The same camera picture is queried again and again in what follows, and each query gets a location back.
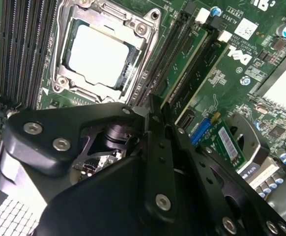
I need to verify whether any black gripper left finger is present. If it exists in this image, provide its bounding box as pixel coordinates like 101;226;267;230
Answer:
0;94;181;220

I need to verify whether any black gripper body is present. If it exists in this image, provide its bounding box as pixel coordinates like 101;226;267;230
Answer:
33;123;217;236

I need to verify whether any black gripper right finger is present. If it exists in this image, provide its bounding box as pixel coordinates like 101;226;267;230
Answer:
164;104;286;236

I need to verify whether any green RAM stick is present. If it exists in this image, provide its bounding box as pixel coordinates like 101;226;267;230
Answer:
160;26;209;109

